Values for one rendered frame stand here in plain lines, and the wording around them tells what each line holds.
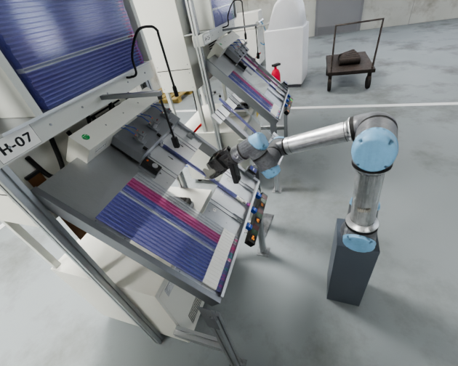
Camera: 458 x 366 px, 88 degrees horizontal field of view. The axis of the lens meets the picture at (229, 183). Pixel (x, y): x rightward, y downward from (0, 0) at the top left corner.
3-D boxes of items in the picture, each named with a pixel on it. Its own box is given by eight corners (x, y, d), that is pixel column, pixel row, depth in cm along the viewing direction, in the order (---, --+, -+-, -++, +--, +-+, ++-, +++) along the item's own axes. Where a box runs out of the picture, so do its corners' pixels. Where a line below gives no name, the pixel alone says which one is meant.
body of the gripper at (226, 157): (211, 154, 110) (230, 142, 103) (223, 167, 113) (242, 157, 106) (206, 164, 105) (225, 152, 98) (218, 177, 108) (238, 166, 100)
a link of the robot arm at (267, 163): (286, 161, 102) (272, 141, 99) (278, 177, 95) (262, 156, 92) (272, 167, 108) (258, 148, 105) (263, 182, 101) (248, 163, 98)
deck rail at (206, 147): (253, 186, 139) (259, 180, 134) (252, 188, 137) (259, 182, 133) (148, 109, 126) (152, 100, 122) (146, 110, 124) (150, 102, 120)
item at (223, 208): (253, 184, 135) (256, 181, 133) (214, 298, 88) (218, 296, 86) (227, 165, 132) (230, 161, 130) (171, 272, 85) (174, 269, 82)
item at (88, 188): (198, 148, 130) (202, 142, 127) (125, 248, 83) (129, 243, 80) (146, 110, 124) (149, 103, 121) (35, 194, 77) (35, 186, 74)
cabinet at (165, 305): (227, 247, 189) (211, 189, 151) (193, 346, 139) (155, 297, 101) (159, 236, 211) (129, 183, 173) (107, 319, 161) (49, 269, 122)
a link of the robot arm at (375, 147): (375, 232, 104) (402, 114, 72) (373, 260, 94) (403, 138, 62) (345, 226, 110) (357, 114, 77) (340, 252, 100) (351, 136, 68)
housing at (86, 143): (152, 117, 126) (161, 96, 116) (85, 173, 91) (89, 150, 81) (139, 107, 124) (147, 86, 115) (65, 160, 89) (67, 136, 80)
